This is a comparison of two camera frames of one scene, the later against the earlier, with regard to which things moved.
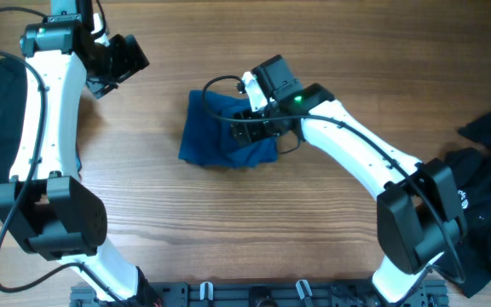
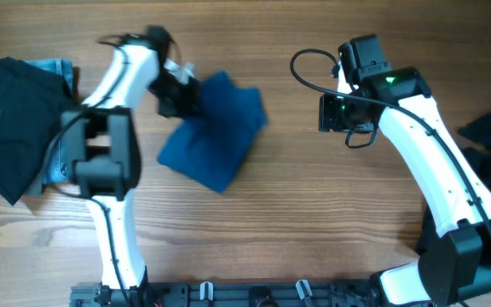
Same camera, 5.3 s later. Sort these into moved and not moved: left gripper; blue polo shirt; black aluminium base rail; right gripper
Moved: right gripper; blue polo shirt; left gripper
Not moved: black aluminium base rail
